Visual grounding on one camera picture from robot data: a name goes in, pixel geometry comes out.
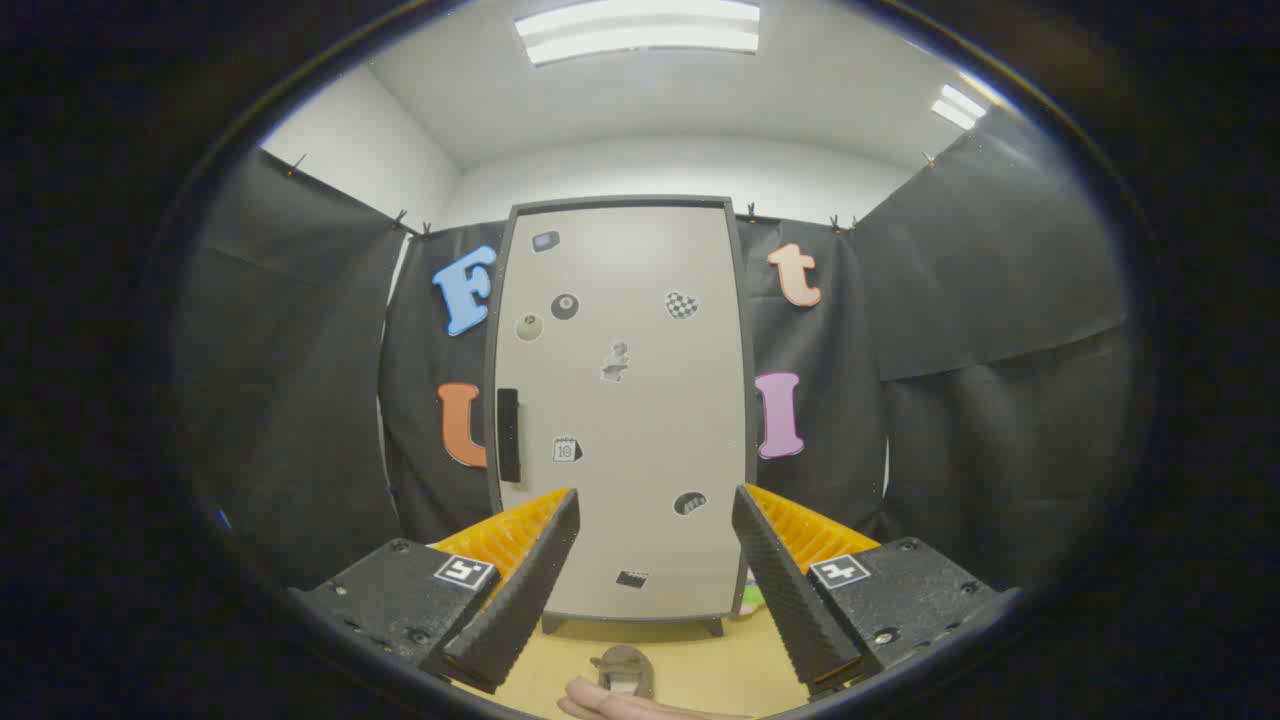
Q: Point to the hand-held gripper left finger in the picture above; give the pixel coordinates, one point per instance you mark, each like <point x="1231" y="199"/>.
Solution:
<point x="520" y="600"/>

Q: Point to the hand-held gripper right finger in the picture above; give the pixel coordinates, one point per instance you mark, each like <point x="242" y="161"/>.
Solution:
<point x="785" y="600"/>

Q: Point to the brown fuzzy shoe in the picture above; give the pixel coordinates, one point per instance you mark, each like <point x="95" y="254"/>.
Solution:
<point x="622" y="663"/>

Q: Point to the grey shoe cabinet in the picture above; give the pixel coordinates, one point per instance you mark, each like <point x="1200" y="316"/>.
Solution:
<point x="752" y="420"/>

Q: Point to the beige shoe cabinet door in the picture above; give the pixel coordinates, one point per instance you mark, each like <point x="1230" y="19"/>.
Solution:
<point x="640" y="420"/>

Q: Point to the pink and green plush toy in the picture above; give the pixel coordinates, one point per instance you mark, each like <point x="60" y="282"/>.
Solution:
<point x="752" y="598"/>

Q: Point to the black backdrop cloth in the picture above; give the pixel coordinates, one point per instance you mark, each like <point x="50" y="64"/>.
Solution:
<point x="1000" y="300"/>

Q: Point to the small ceiling light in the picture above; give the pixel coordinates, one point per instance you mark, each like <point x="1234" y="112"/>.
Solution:
<point x="958" y="106"/>

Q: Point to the long ceiling light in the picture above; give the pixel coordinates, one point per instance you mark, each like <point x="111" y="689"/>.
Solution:
<point x="640" y="30"/>

